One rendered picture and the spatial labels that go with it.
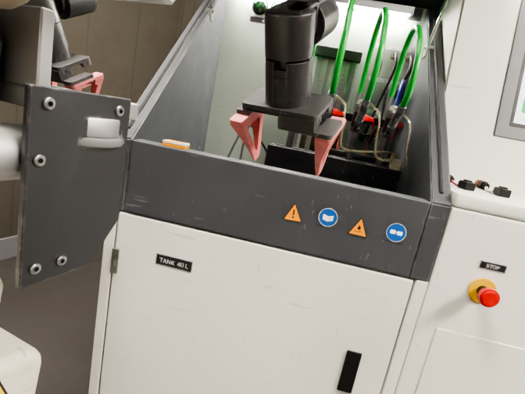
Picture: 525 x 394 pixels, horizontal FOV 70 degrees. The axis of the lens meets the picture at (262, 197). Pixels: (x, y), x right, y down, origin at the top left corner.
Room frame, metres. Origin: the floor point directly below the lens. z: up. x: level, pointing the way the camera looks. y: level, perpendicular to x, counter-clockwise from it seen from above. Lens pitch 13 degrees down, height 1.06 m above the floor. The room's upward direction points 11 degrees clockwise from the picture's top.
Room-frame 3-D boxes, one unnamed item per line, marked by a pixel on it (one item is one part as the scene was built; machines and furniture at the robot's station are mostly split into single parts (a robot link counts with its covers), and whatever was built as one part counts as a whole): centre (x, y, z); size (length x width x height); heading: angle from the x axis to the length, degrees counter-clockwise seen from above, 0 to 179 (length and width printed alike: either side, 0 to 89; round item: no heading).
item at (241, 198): (0.78, -0.02, 0.87); 0.62 x 0.04 x 0.16; 84
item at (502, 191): (0.85, -0.50, 0.99); 0.12 x 0.02 x 0.02; 177
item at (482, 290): (0.69, -0.46, 0.80); 0.05 x 0.04 x 0.05; 84
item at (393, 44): (1.25, -0.31, 1.20); 0.13 x 0.03 x 0.31; 84
